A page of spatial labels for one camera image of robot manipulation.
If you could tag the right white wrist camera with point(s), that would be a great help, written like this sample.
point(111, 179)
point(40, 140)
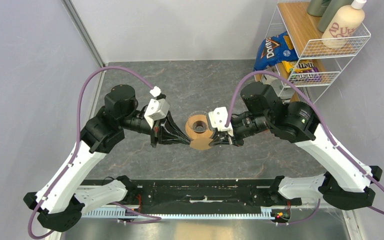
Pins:
point(218, 120)

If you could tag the dark green bottle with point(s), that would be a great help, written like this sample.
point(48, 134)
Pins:
point(317, 8)

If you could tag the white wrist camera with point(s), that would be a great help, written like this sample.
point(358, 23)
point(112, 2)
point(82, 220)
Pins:
point(218, 120)
point(157, 108)

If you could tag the round wooden dripper stand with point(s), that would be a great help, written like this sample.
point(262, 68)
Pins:
point(208, 134)

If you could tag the aluminium corner frame rail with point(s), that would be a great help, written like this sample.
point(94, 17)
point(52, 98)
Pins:
point(82, 30)

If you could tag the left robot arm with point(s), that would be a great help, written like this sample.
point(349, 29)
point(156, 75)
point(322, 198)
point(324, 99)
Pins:
point(60, 204)

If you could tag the yellow M&M candy bag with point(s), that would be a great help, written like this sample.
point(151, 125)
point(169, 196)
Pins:
point(304, 71)

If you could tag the grey green bottle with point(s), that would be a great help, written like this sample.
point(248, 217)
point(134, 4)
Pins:
point(330, 12)

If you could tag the clear glass dripper cone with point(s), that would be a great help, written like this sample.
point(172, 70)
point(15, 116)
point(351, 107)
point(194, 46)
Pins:
point(197, 122)

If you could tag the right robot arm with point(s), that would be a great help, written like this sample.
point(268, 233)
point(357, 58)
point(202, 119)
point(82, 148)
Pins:
point(345, 184)

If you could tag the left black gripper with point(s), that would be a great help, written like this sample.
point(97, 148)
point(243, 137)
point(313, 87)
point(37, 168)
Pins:
point(166, 132)

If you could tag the blue Doritos chip bag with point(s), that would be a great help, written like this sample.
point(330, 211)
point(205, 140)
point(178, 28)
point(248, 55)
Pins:
point(274, 50)

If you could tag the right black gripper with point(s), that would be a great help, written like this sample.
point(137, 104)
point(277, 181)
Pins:
point(220, 138)

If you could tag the white wire shelf rack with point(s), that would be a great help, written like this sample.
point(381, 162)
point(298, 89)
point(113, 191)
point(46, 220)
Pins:
point(291, 16)

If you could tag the cream lotion pump bottle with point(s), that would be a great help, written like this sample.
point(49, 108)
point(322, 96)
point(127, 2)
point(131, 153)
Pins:
point(343, 25)

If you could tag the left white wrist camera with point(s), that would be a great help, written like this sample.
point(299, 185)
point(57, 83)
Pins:
point(157, 108)

